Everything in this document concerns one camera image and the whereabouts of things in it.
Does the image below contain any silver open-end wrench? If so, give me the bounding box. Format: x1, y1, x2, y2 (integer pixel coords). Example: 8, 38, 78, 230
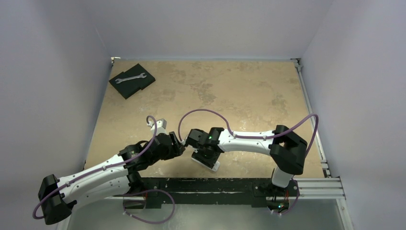
115, 73, 147, 84

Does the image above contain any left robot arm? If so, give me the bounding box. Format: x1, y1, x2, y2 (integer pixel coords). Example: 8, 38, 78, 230
33, 132, 185, 225

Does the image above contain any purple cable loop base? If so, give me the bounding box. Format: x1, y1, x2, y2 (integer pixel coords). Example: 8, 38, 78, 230
122, 189, 176, 225

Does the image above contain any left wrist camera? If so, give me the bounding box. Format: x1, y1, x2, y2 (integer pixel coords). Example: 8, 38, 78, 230
147, 118, 168, 135

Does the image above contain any black foam pad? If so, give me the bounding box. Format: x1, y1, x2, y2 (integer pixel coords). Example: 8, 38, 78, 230
109, 64, 156, 99

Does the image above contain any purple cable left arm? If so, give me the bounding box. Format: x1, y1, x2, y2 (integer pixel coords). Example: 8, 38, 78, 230
32, 115, 158, 219

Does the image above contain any white remote control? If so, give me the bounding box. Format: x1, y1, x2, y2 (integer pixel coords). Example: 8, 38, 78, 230
192, 155, 220, 172

